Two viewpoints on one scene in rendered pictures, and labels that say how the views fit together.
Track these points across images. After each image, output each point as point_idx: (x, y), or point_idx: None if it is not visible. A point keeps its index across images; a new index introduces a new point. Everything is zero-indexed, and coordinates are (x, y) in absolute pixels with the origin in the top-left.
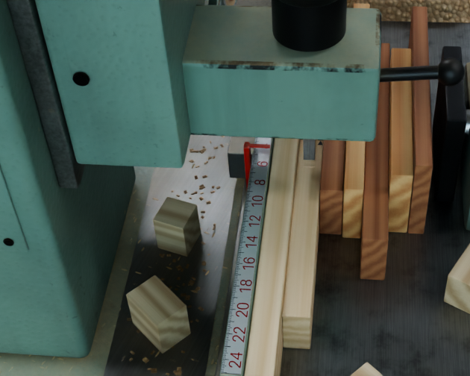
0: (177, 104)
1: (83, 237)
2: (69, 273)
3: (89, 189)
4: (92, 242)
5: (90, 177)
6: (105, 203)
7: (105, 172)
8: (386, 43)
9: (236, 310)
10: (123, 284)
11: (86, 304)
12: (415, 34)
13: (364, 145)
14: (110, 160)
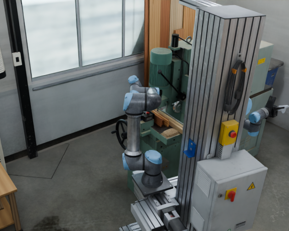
0: (161, 95)
1: (169, 108)
2: (166, 106)
3: (171, 108)
4: (169, 111)
5: (172, 107)
6: (173, 113)
7: (174, 112)
8: (162, 120)
9: None
10: None
11: (166, 112)
12: (158, 116)
13: (154, 112)
14: None
